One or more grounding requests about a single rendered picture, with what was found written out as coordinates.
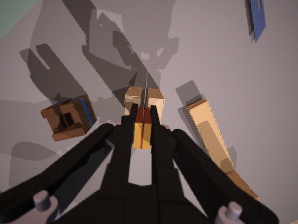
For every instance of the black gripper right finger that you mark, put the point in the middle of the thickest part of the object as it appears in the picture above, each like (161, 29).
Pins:
(221, 199)

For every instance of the brown wooden l-shaped frame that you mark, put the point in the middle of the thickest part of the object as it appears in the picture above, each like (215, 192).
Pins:
(209, 132)

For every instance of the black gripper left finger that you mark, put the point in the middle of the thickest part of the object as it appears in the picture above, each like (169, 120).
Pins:
(44, 197)

